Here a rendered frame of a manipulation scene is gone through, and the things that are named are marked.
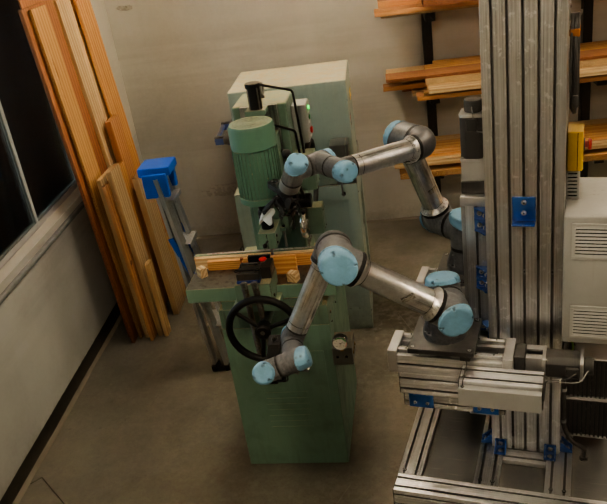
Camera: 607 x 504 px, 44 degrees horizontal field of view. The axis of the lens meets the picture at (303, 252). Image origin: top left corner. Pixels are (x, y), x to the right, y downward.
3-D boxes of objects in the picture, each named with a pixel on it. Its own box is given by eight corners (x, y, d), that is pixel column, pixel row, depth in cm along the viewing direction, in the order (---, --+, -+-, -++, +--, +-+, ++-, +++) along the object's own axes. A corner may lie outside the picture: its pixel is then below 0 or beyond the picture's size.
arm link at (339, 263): (472, 293, 245) (326, 226, 232) (484, 317, 231) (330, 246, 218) (452, 322, 249) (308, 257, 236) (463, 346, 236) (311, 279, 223)
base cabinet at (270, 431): (249, 465, 332) (220, 330, 301) (270, 385, 383) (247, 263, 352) (349, 463, 324) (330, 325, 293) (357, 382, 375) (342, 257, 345)
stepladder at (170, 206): (205, 374, 402) (132, 173, 353) (213, 348, 425) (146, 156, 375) (234, 369, 400) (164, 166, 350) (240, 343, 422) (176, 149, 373)
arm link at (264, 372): (279, 380, 239) (255, 389, 240) (285, 376, 250) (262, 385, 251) (270, 357, 240) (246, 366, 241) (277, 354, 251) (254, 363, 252)
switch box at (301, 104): (295, 143, 308) (290, 106, 301) (298, 136, 316) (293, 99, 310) (310, 142, 307) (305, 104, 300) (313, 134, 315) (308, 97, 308)
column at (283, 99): (259, 268, 326) (229, 108, 295) (267, 245, 346) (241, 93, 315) (309, 265, 322) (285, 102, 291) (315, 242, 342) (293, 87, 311)
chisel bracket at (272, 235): (260, 253, 296) (257, 234, 293) (266, 238, 309) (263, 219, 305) (279, 252, 295) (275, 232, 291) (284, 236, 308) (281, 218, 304)
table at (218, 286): (181, 316, 289) (177, 302, 287) (200, 278, 316) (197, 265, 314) (335, 308, 279) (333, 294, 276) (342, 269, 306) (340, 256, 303)
